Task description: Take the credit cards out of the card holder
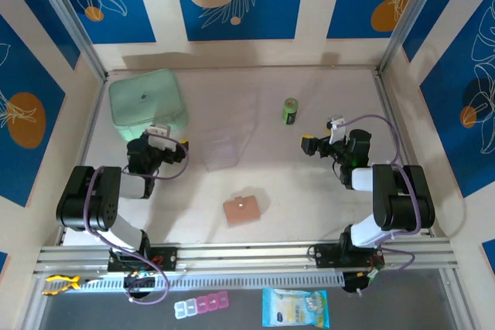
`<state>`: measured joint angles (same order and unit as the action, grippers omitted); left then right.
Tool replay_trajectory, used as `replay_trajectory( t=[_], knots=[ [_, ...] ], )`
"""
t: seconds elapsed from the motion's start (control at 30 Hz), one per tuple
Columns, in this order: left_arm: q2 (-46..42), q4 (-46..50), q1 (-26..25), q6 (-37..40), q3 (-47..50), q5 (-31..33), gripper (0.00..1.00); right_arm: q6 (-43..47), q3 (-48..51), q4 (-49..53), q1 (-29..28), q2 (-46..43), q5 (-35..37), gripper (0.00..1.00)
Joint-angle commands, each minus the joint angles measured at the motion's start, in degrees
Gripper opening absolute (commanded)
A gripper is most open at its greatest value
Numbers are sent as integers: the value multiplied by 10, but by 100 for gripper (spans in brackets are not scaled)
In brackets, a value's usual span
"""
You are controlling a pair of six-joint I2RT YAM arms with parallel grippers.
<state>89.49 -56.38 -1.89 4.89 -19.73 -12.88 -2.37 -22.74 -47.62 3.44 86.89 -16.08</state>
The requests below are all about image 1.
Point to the blue snack packet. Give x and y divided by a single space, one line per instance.
295 308

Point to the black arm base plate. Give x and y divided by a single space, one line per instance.
166 258
328 256

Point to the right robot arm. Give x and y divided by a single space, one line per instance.
402 198

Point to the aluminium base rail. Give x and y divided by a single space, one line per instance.
247 258

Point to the pink white pill organizer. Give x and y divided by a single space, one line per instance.
201 304

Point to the pink leather card holder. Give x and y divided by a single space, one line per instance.
243 211

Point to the black under-rail bracket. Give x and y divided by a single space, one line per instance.
139 285
354 283

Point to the mint green zip case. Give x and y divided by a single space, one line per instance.
143 102

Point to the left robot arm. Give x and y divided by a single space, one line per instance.
77 198

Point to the aluminium frame post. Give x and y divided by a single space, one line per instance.
408 17
69 17

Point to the green battery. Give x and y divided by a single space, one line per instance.
289 111

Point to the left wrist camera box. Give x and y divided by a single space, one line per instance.
160 137

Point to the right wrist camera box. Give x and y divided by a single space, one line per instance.
336 131

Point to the aluminium side rail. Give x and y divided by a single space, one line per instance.
385 94

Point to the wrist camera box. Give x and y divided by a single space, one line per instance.
336 131
160 137

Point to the yellow black pliers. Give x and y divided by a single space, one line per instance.
62 284

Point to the clear plastic box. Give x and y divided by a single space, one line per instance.
220 154

